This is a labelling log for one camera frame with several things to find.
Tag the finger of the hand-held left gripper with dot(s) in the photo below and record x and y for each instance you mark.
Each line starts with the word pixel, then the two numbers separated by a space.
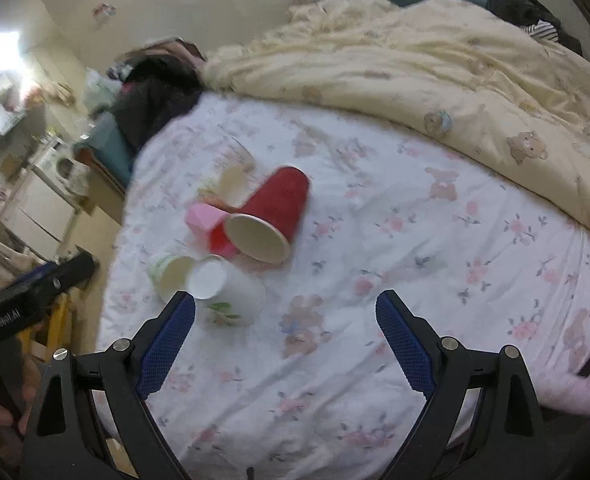
pixel 70 270

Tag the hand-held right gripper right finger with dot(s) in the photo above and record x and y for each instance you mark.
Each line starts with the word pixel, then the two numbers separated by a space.
pixel 405 345

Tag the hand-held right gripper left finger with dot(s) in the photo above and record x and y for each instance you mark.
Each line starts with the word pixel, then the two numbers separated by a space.
pixel 167 345

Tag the green patterned paper cup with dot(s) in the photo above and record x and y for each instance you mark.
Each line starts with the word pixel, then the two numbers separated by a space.
pixel 167 271

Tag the white paper cup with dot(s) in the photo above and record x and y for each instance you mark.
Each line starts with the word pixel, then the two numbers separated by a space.
pixel 227 285

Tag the small red cup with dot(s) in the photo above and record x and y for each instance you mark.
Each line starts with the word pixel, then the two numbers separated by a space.
pixel 220 241

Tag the pink cup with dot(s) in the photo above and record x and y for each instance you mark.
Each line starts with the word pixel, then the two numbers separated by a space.
pixel 202 220

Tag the large red paper cup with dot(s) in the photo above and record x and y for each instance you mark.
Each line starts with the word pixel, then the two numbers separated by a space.
pixel 270 215

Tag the cream paper cup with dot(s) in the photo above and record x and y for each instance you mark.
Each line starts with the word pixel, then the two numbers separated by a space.
pixel 232 183

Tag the clear plastic cup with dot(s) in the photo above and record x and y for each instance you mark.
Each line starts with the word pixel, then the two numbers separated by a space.
pixel 235 156

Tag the white cabinet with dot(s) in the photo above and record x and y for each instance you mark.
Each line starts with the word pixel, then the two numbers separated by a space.
pixel 37 215

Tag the floral white bed sheet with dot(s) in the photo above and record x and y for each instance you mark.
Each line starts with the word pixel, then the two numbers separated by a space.
pixel 375 270

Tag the white washing machine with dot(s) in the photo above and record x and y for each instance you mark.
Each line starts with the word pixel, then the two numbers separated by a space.
pixel 57 167

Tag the dark clothing pile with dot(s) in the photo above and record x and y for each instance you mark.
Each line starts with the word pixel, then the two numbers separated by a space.
pixel 152 95

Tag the cream bear-print duvet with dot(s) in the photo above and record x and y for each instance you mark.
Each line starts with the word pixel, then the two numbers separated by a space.
pixel 425 70

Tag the striped cloth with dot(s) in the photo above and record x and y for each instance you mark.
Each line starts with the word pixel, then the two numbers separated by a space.
pixel 542 30

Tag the black garment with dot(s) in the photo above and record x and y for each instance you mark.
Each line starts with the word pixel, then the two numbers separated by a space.
pixel 525 10

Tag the teal bed frame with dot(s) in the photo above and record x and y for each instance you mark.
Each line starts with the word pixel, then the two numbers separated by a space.
pixel 109 147

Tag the wall sticker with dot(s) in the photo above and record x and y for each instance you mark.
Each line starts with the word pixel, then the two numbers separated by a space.
pixel 103 12

